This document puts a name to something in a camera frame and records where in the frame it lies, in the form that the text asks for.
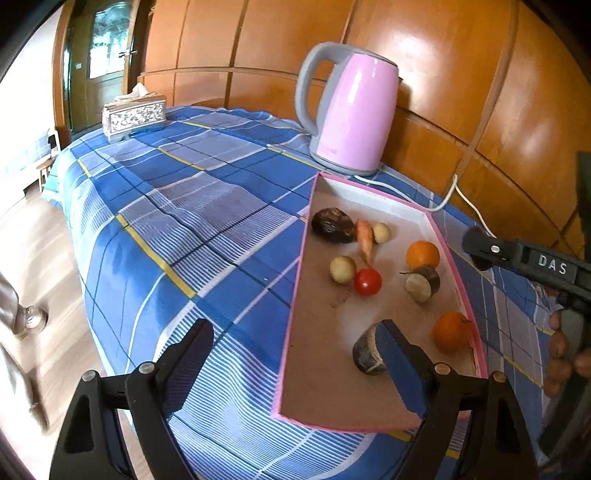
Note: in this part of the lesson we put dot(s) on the small orange carrot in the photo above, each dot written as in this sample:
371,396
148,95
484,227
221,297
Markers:
364,235

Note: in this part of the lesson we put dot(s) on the blue plaid blanket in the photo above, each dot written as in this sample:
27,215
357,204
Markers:
184,230

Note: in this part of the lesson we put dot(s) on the wooden glass door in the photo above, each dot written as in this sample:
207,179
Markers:
106,50

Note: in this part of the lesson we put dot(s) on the person's beige trousers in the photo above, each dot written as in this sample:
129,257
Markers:
14,369

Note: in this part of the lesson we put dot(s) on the small red tomato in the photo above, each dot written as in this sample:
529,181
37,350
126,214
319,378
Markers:
368,281

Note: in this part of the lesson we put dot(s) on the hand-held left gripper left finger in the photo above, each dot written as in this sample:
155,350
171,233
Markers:
191,357

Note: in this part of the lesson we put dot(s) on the person's right hand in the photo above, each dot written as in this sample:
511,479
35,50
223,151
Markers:
557,346

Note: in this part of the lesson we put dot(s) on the small wooden stool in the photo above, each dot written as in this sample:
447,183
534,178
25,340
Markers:
45,165

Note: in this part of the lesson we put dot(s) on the wooden wardrobe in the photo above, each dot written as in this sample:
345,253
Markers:
461,69

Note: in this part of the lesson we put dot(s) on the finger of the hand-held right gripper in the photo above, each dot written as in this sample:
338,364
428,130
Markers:
482,247

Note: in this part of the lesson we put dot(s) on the dark brown avocado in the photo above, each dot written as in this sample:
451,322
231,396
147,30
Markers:
332,225

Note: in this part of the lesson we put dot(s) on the pink-rimmed white tray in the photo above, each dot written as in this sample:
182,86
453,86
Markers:
332,369

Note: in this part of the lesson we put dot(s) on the halved dark purple fruit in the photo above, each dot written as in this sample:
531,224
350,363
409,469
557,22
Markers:
422,286
364,350

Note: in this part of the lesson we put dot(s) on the silver patterned tissue box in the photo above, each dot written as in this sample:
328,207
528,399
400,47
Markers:
134,117

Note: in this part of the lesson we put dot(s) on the orange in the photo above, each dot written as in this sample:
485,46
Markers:
451,331
422,254

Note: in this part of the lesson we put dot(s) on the small pale yellow round fruit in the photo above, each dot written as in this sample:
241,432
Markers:
342,269
382,232

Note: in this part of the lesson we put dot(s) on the pink electric kettle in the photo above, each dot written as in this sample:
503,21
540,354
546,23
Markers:
360,110

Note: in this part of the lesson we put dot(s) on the person's brown shoe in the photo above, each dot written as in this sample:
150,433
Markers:
31,319

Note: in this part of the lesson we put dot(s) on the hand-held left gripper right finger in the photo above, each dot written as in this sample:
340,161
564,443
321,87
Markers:
401,369

